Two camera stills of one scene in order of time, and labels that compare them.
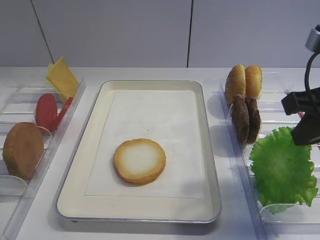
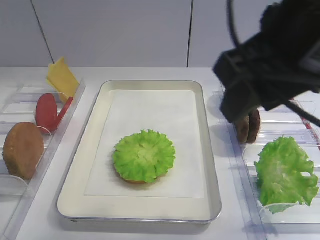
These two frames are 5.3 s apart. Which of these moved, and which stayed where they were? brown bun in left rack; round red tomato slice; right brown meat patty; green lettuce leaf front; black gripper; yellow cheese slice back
Moved: green lettuce leaf front; black gripper
Stayed: right brown meat patty; yellow cheese slice back; brown bun in left rack; round red tomato slice
